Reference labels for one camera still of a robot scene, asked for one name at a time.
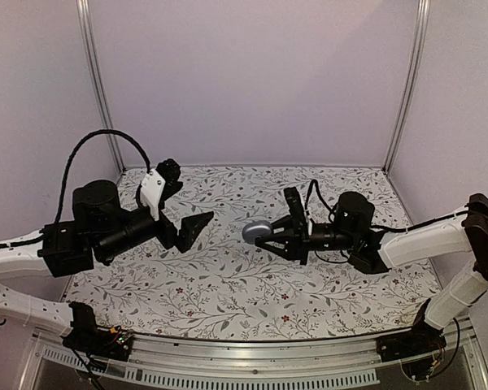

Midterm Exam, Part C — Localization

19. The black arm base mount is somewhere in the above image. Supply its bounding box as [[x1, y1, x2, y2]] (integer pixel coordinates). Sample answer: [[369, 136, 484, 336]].
[[376, 302, 447, 362]]

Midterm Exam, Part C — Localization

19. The aluminium frame rail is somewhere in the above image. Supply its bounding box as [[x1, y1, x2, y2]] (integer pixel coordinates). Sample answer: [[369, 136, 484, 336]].
[[19, 317, 488, 389]]

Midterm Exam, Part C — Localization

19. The aluminium corner post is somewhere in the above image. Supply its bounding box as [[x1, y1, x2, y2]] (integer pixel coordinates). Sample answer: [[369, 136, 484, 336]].
[[76, 0, 127, 175], [383, 0, 431, 176]]

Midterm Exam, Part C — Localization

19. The floral patterned table mat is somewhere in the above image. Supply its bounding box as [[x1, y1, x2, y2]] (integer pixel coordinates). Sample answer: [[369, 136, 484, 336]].
[[66, 167, 440, 340]]

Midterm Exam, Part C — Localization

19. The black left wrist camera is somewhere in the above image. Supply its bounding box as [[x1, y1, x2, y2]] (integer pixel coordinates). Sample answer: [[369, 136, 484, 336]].
[[136, 158, 183, 221]]

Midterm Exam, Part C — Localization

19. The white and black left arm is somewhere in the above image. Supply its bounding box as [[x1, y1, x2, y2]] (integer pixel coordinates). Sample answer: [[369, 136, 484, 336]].
[[0, 178, 214, 353]]

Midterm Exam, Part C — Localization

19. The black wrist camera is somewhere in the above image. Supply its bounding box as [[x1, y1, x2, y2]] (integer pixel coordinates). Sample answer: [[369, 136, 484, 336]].
[[284, 187, 308, 228], [136, 158, 183, 221]]

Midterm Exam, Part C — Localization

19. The purple earbud charging case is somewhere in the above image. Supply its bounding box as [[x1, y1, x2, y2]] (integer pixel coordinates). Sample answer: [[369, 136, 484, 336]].
[[242, 221, 273, 245]]

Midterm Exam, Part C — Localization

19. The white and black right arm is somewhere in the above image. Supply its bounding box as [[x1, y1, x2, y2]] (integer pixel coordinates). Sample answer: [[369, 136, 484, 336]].
[[242, 188, 488, 354]]

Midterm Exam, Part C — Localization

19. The left aluminium corner post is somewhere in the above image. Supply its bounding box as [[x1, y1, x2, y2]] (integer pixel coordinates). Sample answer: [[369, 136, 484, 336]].
[[76, 0, 127, 175]]

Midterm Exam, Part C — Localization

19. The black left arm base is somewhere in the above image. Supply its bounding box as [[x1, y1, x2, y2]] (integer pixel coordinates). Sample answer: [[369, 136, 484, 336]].
[[63, 302, 133, 362]]

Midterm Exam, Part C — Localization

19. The right aluminium corner post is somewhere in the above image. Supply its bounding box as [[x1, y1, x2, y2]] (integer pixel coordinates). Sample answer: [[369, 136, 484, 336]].
[[383, 0, 431, 176]]

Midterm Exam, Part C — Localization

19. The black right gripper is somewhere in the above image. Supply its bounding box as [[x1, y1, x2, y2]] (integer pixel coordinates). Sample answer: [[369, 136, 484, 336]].
[[255, 214, 359, 265]]

